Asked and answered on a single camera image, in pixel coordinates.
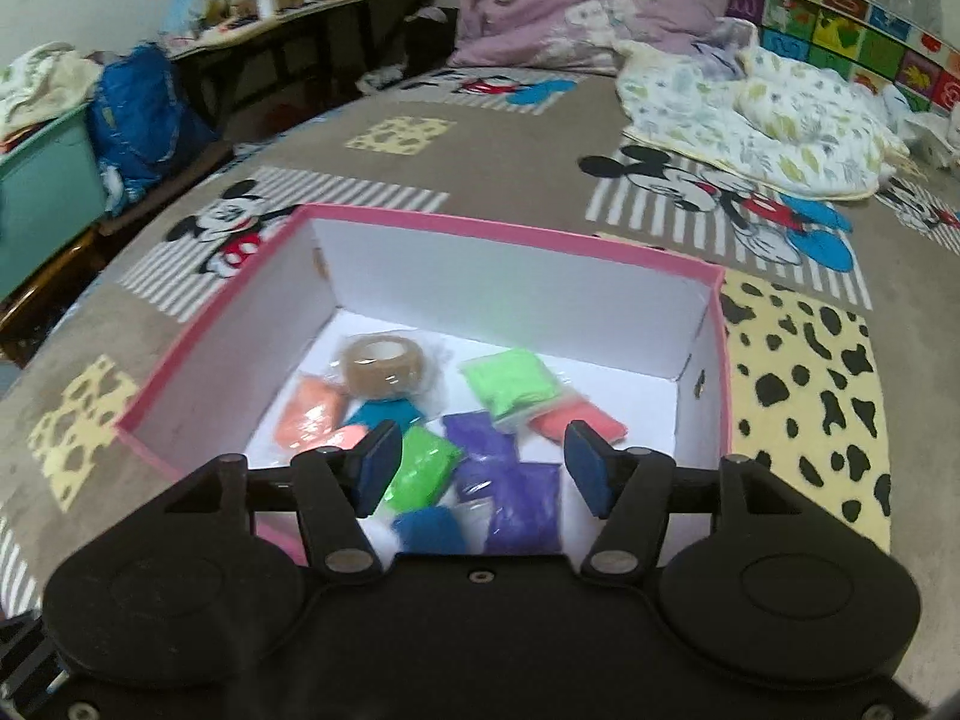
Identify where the blue backpack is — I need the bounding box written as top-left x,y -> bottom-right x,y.
86,43 -> 218,218

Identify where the white leaf pattern blanket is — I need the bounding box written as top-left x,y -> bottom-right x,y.
617,43 -> 910,202

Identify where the purple clay bag in box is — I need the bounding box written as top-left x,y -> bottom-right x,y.
441,411 -> 519,463

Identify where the coral clay bag in box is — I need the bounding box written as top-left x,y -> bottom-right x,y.
529,398 -> 628,444

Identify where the neon green clay bag in box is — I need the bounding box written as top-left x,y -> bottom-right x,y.
460,348 -> 563,421

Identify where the blue clay bag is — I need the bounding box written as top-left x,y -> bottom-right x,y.
392,507 -> 469,556

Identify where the Mickey Mouse bed blanket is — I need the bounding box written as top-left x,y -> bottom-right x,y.
2,76 -> 958,700

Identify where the dark side desk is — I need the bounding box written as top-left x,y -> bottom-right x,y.
171,0 -> 434,130

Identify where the pink cardboard box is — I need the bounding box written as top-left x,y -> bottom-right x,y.
115,202 -> 734,568

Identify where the purple floral duvet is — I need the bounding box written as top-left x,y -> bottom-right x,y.
449,0 -> 727,75

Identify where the teal clay bag in box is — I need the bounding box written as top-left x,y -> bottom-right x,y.
343,398 -> 427,434

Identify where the alphabet foam mat headboard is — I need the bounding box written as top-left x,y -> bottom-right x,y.
727,0 -> 958,115

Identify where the purple clay bag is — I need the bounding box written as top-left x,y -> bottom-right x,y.
454,458 -> 562,554
441,411 -> 519,463

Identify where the brown tape roll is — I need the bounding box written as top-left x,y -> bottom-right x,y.
338,333 -> 427,400

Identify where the cream clothes pile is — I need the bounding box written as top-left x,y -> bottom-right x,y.
0,43 -> 103,140

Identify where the bright green clay bag in box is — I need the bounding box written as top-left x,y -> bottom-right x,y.
376,426 -> 462,518

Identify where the orange clay bag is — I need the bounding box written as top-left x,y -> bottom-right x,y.
274,376 -> 347,450

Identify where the teal plastic storage bin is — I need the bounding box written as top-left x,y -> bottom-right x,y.
0,104 -> 106,299

